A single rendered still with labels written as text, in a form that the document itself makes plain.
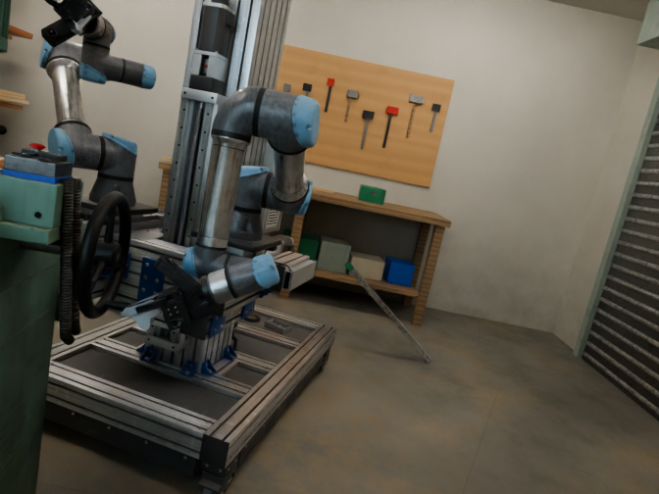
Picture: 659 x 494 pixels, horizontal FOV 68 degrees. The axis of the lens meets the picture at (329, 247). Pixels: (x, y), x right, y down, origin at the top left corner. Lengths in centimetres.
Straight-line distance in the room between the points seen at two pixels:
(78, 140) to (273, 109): 80
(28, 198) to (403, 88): 355
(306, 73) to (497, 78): 159
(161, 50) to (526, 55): 302
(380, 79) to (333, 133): 59
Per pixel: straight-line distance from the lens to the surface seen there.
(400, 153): 429
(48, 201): 113
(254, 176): 155
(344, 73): 431
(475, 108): 444
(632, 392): 386
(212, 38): 178
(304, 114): 117
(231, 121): 119
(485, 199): 447
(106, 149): 180
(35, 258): 135
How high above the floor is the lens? 112
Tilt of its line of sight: 10 degrees down
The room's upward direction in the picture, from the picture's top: 12 degrees clockwise
